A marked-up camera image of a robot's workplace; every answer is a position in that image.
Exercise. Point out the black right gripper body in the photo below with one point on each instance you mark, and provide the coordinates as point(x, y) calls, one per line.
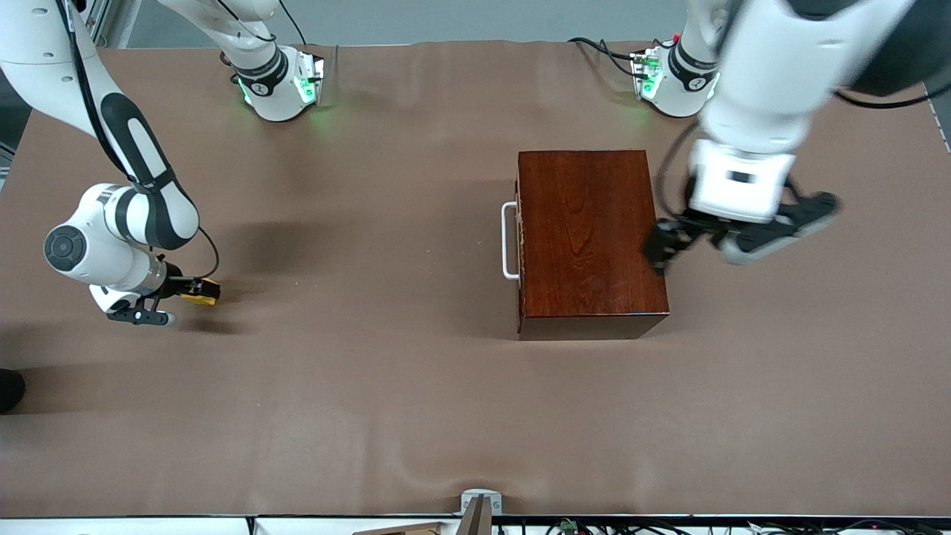
point(175, 286)

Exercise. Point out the yellow block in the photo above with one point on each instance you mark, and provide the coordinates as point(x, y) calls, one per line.
point(204, 295)

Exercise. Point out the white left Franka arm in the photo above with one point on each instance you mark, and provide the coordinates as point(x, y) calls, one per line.
point(773, 74)

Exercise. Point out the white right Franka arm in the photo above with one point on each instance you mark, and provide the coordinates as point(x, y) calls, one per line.
point(96, 260)

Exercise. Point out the dark brown wooden cabinet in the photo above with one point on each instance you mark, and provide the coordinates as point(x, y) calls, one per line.
point(587, 238)

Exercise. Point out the black rounded object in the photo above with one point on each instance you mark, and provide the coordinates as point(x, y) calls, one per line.
point(9, 390)

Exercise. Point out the brown table mat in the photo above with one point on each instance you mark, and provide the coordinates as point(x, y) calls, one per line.
point(371, 409)

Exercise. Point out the green terminal connector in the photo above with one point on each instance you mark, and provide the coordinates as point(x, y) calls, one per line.
point(568, 526)

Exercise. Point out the light wooden board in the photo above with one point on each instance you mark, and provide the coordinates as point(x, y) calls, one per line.
point(409, 530)

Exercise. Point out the aluminium frame with struts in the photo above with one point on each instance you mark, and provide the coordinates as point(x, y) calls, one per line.
point(96, 18)

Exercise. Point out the small grey metal bracket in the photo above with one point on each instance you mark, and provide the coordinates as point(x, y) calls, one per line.
point(481, 496)

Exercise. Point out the dark grey post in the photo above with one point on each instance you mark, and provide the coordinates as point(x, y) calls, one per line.
point(475, 521)

